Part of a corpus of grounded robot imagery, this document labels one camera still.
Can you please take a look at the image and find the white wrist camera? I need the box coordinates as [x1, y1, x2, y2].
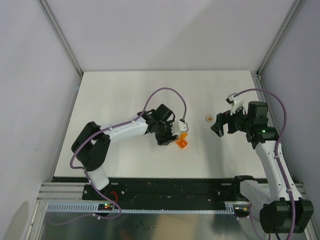
[226, 92, 244, 116]
[171, 120, 189, 135]

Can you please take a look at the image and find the right aluminium frame post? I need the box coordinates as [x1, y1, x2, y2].
[256, 0, 306, 76]

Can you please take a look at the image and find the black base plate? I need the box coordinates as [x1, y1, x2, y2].
[82, 175, 254, 207]

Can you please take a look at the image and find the aluminium side rail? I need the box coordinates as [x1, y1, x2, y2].
[251, 71, 303, 201]

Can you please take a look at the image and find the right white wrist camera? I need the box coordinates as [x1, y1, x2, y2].
[226, 92, 244, 116]

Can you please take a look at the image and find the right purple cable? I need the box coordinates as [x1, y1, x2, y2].
[234, 88, 296, 240]

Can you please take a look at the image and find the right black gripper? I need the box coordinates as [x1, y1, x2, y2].
[210, 103, 253, 137]

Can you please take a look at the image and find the aluminium frame post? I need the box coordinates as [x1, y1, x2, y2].
[256, 0, 306, 76]
[37, 0, 84, 78]

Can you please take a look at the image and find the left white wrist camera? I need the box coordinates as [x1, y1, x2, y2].
[171, 120, 189, 135]

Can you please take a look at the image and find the left aluminium frame post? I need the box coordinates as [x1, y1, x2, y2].
[37, 0, 84, 78]

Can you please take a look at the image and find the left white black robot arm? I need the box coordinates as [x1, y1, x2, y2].
[71, 104, 178, 200]

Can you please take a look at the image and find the orange pill organizer box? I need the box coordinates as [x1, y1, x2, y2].
[175, 132, 188, 149]

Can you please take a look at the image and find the grey slotted cable duct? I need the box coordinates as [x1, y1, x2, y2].
[46, 202, 249, 214]

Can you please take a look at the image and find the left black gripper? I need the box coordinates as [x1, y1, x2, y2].
[155, 120, 178, 146]

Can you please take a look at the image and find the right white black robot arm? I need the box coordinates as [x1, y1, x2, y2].
[210, 101, 314, 234]

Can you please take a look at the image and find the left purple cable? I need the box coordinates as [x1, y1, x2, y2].
[46, 87, 188, 225]

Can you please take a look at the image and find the purple cable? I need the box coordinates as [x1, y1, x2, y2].
[234, 88, 296, 240]
[46, 87, 188, 225]

